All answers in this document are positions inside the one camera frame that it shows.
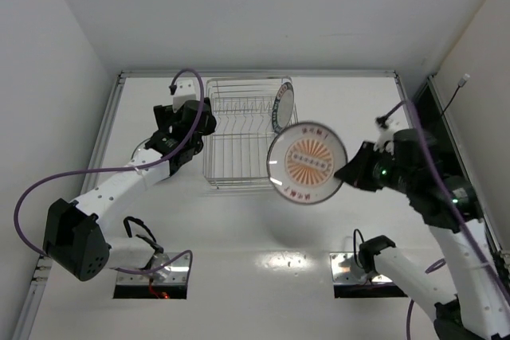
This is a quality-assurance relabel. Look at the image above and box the orange sunburst plate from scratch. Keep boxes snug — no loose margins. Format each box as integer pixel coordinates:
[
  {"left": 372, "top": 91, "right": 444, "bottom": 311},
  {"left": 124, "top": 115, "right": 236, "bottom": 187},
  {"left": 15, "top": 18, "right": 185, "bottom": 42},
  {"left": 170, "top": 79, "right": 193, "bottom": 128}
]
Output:
[{"left": 266, "top": 121, "right": 347, "bottom": 205}]

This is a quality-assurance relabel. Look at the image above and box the green rimmed plate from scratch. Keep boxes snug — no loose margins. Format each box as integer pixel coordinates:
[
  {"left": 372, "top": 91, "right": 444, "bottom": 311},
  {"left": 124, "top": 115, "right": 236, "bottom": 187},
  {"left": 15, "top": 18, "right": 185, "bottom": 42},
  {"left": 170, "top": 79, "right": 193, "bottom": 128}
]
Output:
[{"left": 271, "top": 82, "right": 295, "bottom": 134}]

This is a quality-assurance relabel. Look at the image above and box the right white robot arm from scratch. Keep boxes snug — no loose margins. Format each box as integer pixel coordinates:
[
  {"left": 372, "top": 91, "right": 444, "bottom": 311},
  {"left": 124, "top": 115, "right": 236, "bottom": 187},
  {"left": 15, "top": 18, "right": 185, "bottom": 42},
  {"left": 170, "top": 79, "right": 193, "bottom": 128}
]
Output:
[{"left": 335, "top": 126, "right": 509, "bottom": 339}]

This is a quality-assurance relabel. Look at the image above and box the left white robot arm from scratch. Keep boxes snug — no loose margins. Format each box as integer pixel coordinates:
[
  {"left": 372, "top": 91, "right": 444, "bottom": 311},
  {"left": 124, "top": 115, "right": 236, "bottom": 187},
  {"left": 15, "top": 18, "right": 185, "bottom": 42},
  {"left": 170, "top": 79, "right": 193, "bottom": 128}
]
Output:
[{"left": 43, "top": 98, "right": 217, "bottom": 281}]

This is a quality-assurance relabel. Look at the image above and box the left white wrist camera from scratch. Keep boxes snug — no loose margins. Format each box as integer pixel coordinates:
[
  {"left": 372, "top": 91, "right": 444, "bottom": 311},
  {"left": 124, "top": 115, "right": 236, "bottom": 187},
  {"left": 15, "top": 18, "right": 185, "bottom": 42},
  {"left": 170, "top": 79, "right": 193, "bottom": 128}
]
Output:
[{"left": 170, "top": 80, "right": 197, "bottom": 112}]

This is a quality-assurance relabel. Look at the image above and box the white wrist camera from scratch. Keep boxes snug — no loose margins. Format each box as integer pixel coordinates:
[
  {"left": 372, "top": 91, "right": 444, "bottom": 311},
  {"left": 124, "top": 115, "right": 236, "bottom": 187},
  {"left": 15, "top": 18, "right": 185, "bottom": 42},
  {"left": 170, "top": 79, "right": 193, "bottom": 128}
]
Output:
[
  {"left": 170, "top": 80, "right": 197, "bottom": 112},
  {"left": 374, "top": 119, "right": 401, "bottom": 154}
]

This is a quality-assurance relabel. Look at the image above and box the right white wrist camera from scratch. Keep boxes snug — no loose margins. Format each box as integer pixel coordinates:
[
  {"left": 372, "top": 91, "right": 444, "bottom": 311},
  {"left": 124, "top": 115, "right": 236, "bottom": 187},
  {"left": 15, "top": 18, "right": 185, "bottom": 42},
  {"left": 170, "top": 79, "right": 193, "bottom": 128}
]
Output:
[{"left": 374, "top": 119, "right": 401, "bottom": 154}]

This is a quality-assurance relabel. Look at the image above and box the metal wire dish rack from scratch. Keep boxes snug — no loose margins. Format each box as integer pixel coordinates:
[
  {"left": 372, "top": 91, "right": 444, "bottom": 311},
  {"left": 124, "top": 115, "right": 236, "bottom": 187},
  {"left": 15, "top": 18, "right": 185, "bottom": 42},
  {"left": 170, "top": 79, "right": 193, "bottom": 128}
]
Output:
[{"left": 203, "top": 76, "right": 292, "bottom": 190}]

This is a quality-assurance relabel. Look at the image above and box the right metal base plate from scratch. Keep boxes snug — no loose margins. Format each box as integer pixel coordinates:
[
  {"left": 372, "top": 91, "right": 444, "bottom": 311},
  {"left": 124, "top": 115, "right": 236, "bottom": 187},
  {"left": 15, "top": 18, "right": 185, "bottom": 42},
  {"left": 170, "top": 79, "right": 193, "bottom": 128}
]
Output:
[{"left": 329, "top": 252, "right": 394, "bottom": 287}]

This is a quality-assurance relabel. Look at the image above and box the metal base plate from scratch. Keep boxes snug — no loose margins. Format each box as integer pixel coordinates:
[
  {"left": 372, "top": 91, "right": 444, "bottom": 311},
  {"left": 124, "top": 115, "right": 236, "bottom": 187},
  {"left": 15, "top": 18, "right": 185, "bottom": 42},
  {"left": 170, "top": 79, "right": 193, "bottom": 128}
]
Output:
[
  {"left": 116, "top": 252, "right": 193, "bottom": 287},
  {"left": 329, "top": 252, "right": 394, "bottom": 287}
]

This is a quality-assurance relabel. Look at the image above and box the black wall cable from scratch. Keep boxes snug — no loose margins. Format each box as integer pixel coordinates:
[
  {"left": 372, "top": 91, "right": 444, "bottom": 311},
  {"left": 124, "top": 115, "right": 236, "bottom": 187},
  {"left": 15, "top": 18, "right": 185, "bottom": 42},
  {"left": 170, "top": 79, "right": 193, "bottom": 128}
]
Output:
[{"left": 420, "top": 73, "right": 471, "bottom": 146}]

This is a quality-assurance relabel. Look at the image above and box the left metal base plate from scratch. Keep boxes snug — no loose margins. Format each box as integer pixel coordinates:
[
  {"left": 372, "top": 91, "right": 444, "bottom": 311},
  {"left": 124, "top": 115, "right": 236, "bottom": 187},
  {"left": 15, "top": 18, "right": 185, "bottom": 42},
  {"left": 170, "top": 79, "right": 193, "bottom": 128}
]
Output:
[{"left": 116, "top": 252, "right": 193, "bottom": 287}]

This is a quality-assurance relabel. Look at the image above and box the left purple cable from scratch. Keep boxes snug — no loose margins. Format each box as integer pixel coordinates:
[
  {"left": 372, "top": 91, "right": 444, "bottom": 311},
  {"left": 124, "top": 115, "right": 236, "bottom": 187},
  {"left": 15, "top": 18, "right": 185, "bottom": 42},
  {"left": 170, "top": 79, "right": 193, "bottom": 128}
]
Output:
[{"left": 14, "top": 68, "right": 205, "bottom": 275}]

